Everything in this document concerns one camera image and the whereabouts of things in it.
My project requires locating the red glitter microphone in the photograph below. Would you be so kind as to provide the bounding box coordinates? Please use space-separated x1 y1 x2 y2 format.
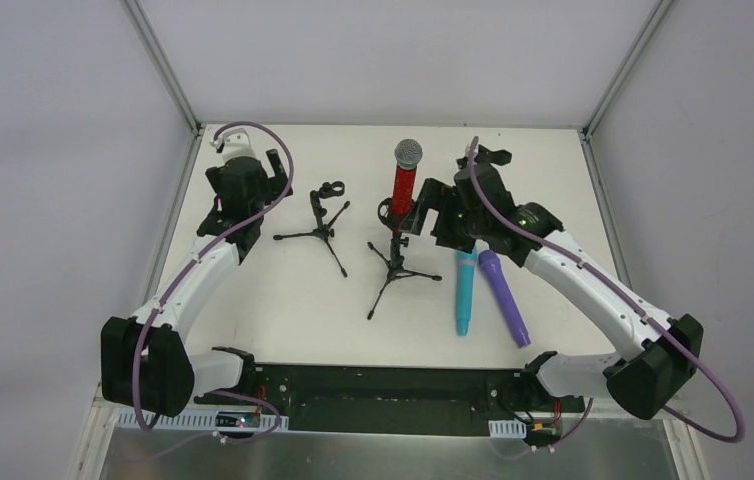
390 139 423 231

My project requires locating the black shock-mount tripod stand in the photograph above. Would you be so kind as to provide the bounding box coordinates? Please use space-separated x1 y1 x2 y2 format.
366 198 443 321

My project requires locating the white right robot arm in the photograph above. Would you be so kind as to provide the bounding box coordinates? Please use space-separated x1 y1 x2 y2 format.
387 165 703 420

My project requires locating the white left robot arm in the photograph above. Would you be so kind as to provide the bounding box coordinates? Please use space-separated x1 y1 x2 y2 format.
100 147 291 417

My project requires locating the black clip tripod stand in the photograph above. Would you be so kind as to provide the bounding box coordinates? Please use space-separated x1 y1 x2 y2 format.
273 180 351 278

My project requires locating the black round-base mic stand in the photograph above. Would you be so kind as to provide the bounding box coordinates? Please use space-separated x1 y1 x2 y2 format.
456 144 512 170

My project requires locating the teal microphone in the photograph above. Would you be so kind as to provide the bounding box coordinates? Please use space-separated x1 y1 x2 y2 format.
454 247 477 337

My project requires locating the purple microphone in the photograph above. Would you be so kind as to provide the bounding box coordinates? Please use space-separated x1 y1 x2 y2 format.
478 250 531 348

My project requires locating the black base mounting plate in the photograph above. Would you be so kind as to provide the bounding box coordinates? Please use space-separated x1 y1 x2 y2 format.
231 363 585 437

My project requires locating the right circuit board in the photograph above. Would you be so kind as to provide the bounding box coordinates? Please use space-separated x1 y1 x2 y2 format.
525 428 561 447

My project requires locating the circuit board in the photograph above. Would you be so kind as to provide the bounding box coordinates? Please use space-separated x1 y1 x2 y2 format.
215 411 261 431
525 428 561 447

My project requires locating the left circuit board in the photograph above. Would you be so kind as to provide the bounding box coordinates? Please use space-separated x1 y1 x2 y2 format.
215 411 261 431

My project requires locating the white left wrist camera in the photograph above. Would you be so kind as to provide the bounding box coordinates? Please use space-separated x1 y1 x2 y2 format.
210 128 256 163

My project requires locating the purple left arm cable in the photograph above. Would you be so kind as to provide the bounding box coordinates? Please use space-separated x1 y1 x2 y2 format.
131 121 296 445

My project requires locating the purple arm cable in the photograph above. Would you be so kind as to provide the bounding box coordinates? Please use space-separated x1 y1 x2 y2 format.
131 121 296 445
467 135 747 458

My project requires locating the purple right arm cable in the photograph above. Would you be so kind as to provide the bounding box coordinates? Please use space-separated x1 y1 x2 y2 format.
467 135 747 458

